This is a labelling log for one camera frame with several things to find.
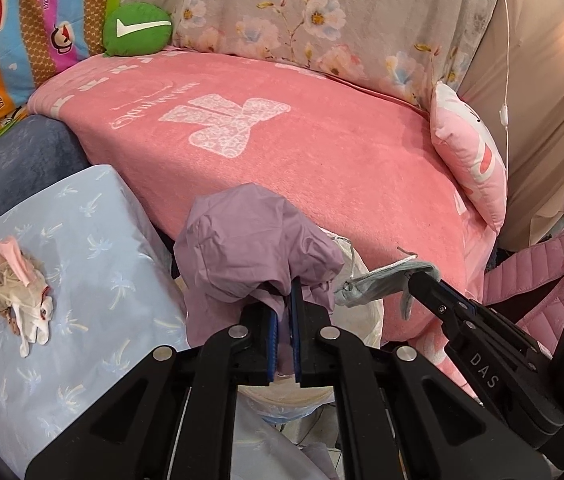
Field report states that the pink padded jacket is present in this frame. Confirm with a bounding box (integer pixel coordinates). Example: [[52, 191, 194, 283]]
[[484, 230, 564, 346]]

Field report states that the striped cartoon printed blanket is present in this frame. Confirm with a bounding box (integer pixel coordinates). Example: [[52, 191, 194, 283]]
[[0, 0, 128, 161]]

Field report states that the grey face mask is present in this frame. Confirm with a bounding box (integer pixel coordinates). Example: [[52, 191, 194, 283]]
[[333, 255, 442, 318]]

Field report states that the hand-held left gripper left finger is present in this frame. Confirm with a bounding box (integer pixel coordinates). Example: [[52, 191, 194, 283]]
[[24, 305, 281, 480]]

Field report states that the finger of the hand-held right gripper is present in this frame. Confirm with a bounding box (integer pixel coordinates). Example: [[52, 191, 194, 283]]
[[408, 271, 476, 345], [426, 264, 548, 357]]

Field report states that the light blue patterned tablecloth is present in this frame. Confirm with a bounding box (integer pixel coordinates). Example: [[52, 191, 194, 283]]
[[0, 164, 337, 480]]

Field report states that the blue-grey sofa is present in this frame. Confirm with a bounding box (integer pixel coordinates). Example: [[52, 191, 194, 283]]
[[0, 115, 93, 251]]

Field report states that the grey floral blanket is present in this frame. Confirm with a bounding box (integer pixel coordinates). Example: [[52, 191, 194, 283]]
[[122, 0, 500, 111]]

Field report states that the white cable with switch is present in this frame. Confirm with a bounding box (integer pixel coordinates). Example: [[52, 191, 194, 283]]
[[496, 0, 512, 171]]

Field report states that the purple cloth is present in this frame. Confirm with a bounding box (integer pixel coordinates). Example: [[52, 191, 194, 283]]
[[174, 182, 345, 376]]

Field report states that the pink printed pillow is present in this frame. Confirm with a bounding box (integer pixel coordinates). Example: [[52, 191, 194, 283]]
[[429, 81, 508, 233]]

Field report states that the green round cushion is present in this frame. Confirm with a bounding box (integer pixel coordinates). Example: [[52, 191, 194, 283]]
[[102, 2, 173, 57]]

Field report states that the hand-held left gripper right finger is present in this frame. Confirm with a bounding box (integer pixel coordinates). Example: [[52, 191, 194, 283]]
[[289, 279, 555, 480]]

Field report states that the pink paper scrap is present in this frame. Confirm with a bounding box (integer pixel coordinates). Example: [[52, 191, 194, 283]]
[[0, 236, 33, 286]]

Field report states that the beige cloth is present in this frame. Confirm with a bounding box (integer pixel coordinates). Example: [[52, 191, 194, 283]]
[[456, 0, 564, 261]]

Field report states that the pink blanket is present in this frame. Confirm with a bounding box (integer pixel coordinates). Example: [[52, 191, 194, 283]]
[[27, 49, 500, 396]]

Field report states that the white crumpled tissue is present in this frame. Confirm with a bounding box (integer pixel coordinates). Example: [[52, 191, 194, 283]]
[[12, 290, 55, 358]]

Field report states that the trash bin with white liner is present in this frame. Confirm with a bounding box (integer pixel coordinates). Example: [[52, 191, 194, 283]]
[[182, 227, 387, 428]]

